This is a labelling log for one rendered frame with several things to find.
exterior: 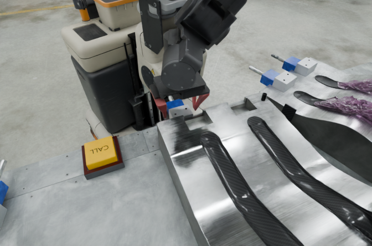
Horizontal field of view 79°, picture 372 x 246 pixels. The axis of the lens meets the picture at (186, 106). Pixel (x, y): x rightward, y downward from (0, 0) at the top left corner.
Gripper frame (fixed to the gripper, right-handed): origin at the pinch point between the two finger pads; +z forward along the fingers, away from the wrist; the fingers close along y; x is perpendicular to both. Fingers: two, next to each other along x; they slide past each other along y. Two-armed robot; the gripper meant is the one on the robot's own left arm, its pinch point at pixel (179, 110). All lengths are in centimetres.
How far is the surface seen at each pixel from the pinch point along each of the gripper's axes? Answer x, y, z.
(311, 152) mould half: -22.5, 18.3, -3.8
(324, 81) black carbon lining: -3.5, 41.7, -0.8
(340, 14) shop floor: 177, 295, 80
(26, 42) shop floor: 242, -96, 85
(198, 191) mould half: -22.2, -4.6, -3.5
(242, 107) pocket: -5.7, 13.9, -1.7
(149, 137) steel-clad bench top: -1.5, -8.5, 4.8
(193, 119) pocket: -6.1, 1.1, -2.5
